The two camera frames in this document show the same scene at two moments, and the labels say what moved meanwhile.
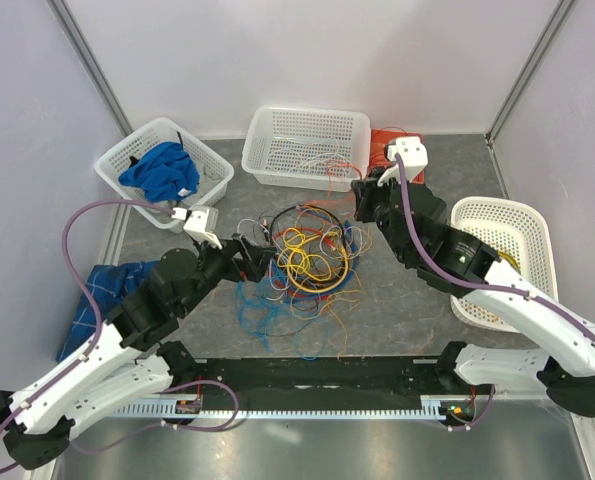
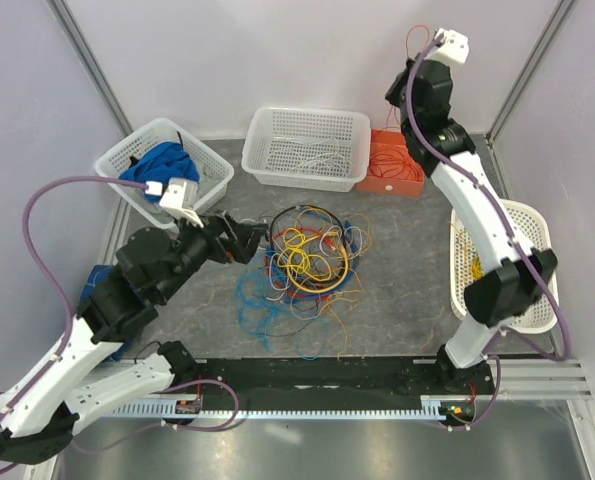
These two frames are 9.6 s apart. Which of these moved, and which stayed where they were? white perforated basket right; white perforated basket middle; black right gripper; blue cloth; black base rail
Moved: black right gripper
Stayed: white perforated basket middle; white perforated basket right; blue cloth; black base rail
